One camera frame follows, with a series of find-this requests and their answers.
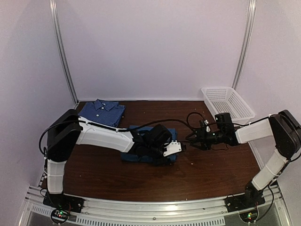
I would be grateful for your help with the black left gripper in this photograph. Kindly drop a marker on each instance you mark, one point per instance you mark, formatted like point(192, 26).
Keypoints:
point(162, 162)

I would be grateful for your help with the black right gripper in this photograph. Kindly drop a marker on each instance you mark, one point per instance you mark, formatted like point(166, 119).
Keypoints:
point(203, 140)

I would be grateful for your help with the blue grey cloth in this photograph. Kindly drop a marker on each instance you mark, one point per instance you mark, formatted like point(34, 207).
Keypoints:
point(131, 157)

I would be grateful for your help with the blue checked shirt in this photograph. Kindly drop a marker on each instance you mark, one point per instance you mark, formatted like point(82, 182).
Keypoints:
point(103, 112)

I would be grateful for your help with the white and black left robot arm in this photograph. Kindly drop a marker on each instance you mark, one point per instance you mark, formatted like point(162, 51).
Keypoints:
point(70, 130)

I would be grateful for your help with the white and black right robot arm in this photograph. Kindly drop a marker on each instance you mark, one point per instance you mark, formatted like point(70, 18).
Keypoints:
point(280, 129)

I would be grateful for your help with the white plastic laundry basket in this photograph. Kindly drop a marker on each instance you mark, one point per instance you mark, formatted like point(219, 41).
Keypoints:
point(227, 100)

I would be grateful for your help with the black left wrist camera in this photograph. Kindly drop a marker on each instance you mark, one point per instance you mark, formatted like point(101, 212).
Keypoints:
point(159, 136)

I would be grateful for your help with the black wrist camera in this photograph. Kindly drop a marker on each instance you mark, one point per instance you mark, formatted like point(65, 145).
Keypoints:
point(159, 136)
point(224, 122)

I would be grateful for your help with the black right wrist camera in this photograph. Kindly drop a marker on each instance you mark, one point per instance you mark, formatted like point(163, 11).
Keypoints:
point(224, 122)

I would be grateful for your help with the aluminium front rail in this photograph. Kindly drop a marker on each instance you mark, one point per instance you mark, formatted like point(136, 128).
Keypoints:
point(205, 212)

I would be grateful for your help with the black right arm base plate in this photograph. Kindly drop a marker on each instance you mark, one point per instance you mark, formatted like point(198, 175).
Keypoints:
point(240, 202)

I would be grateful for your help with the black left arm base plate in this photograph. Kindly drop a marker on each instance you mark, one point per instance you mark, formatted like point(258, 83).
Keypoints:
point(64, 202)

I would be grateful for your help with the right aluminium frame post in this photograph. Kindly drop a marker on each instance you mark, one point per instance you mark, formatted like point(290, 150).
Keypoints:
point(246, 40)

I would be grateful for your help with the aluminium frame post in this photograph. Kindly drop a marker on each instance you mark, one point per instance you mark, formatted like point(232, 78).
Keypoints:
point(246, 40)
point(61, 50)

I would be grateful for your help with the left aluminium frame post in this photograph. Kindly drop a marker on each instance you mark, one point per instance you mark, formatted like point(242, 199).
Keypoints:
point(61, 50)

